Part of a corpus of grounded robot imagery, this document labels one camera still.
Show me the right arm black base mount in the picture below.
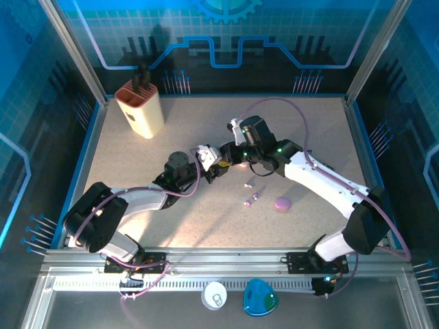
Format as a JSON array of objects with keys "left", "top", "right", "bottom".
[{"left": 286, "top": 252, "right": 349, "bottom": 275}]

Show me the white slotted cable duct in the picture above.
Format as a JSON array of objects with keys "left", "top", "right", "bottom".
[{"left": 51, "top": 276, "right": 318, "bottom": 293}]

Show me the blue triangular plastic dish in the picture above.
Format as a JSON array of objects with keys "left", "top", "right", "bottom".
[{"left": 242, "top": 278, "right": 279, "bottom": 317}]

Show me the purple earbud charging case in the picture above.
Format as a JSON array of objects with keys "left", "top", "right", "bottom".
[{"left": 274, "top": 196, "right": 293, "bottom": 213}]

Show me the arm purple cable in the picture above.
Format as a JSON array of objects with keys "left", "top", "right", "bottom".
[
  {"left": 73, "top": 147, "right": 202, "bottom": 301},
  {"left": 238, "top": 97, "right": 412, "bottom": 299}
]

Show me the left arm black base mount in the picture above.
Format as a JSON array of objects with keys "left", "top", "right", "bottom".
[{"left": 104, "top": 252, "right": 169, "bottom": 275}]

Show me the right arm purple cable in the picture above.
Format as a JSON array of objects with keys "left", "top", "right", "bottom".
[{"left": 238, "top": 97, "right": 412, "bottom": 299}]

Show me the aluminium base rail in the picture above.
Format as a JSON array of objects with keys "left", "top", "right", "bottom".
[{"left": 40, "top": 245, "right": 412, "bottom": 277}]

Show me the aluminium frame post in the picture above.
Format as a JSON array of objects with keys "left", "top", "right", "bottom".
[
  {"left": 38, "top": 0, "right": 110, "bottom": 106},
  {"left": 344, "top": 0, "right": 414, "bottom": 106}
]

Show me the beige knife block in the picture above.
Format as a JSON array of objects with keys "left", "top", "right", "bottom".
[{"left": 114, "top": 79, "right": 166, "bottom": 141}]

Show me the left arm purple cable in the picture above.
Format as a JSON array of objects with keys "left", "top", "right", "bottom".
[{"left": 73, "top": 147, "right": 202, "bottom": 301}]

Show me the white round cap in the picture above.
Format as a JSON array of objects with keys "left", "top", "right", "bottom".
[{"left": 200, "top": 280, "right": 229, "bottom": 311}]

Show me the aluminium side rail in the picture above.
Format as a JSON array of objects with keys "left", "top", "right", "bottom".
[
  {"left": 51, "top": 97, "right": 110, "bottom": 249},
  {"left": 342, "top": 97, "right": 395, "bottom": 241}
]

